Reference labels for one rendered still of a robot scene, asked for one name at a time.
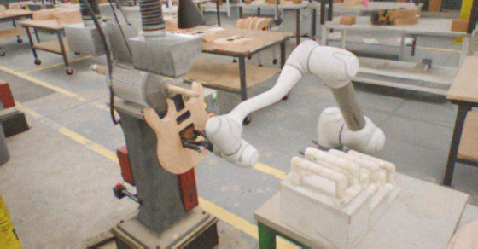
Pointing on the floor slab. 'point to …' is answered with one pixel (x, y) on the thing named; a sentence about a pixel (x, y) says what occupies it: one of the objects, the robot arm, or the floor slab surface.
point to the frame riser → (207, 239)
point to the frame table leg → (268, 240)
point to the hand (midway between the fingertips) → (189, 135)
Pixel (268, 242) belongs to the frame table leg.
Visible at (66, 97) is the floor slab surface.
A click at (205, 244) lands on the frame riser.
